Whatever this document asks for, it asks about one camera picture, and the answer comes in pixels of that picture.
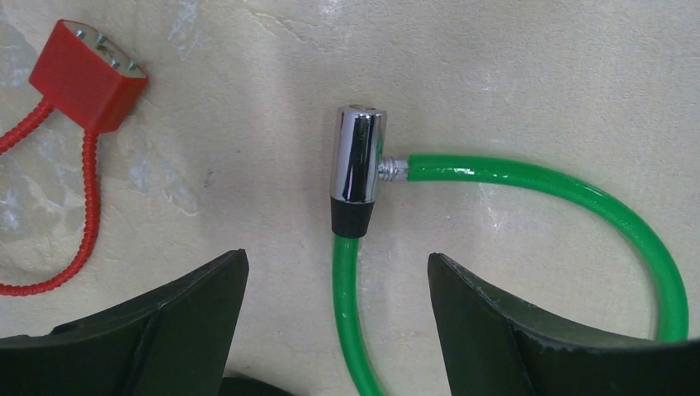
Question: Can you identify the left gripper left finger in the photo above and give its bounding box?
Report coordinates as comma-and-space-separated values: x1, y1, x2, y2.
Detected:
1, 249, 249, 395

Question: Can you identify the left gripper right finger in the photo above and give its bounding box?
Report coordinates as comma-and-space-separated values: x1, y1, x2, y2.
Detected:
428, 253, 699, 395

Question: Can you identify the green cable lock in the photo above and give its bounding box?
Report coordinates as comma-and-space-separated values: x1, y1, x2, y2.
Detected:
330, 105, 691, 395

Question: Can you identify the red cable lock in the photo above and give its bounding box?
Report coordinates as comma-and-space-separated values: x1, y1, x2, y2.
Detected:
1, 19, 149, 296

